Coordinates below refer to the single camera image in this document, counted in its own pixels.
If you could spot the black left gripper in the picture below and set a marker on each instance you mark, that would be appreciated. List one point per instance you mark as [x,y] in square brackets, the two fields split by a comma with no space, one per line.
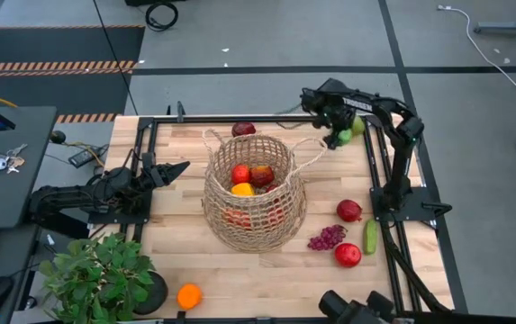
[154,175]

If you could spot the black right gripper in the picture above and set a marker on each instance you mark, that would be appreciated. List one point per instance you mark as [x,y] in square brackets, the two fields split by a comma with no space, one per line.
[332,118]

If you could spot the bright red apple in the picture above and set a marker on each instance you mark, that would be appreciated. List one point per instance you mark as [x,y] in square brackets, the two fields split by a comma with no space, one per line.
[240,173]
[347,255]

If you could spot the yellow bell pepper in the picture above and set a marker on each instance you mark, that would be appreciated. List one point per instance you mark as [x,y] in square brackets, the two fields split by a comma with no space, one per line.
[242,189]

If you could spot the crimson round fruit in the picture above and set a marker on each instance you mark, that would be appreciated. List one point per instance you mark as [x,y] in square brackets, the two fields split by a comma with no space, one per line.
[349,210]

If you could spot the red orange round fruit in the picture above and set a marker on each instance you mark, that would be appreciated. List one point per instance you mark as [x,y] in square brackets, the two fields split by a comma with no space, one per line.
[239,219]

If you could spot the dark maroon apple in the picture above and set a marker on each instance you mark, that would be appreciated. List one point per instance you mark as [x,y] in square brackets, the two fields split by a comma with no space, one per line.
[243,129]

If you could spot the red green apple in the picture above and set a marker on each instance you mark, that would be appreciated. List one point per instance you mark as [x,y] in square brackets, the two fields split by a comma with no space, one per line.
[262,175]

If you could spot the purple grape bunch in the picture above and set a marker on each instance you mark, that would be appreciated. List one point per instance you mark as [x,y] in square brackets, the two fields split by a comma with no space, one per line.
[327,237]

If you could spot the large red round fruit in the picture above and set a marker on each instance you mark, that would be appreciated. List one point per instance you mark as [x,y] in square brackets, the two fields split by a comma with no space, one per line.
[277,216]

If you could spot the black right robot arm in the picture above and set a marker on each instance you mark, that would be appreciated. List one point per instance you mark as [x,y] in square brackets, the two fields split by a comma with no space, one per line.
[399,135]

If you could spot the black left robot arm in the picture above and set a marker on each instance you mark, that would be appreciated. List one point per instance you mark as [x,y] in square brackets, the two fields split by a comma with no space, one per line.
[68,198]

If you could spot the pale green pear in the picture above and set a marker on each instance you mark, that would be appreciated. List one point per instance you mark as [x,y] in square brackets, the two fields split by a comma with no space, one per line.
[358,126]

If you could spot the black power adapter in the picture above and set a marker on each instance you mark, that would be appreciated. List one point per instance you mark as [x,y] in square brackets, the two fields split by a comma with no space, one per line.
[83,156]

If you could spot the green cucumber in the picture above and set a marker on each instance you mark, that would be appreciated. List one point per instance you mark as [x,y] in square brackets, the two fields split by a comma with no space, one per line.
[370,237]

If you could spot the black round knob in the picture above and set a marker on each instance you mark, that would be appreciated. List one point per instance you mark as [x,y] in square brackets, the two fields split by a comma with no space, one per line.
[58,136]

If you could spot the dark round plant pot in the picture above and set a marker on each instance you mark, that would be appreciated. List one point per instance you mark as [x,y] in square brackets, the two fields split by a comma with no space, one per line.
[156,294]

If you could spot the leafy green potted plant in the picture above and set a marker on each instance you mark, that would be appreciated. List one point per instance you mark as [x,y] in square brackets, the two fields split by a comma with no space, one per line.
[95,279]

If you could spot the grey side desk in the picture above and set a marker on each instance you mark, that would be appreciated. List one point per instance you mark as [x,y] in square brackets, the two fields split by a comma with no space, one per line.
[19,189]

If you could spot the metal key bunch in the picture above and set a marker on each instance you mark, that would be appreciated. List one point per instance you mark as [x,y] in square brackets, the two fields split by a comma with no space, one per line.
[14,161]

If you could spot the black yellow hazard mat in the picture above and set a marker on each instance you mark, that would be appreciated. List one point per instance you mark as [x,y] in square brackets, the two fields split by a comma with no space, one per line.
[59,45]

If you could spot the black rounded equipment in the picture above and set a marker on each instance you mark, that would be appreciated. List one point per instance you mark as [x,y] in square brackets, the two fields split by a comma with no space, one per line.
[334,306]

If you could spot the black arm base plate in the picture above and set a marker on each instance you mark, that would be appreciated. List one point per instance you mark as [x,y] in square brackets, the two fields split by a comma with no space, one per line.
[419,207]
[118,218]

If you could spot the black aluminium table frame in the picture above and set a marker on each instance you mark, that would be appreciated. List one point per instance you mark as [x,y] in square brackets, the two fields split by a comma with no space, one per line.
[262,119]

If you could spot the black diagonal frame strut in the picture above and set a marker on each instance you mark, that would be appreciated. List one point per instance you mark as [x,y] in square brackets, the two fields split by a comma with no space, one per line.
[64,227]
[413,274]

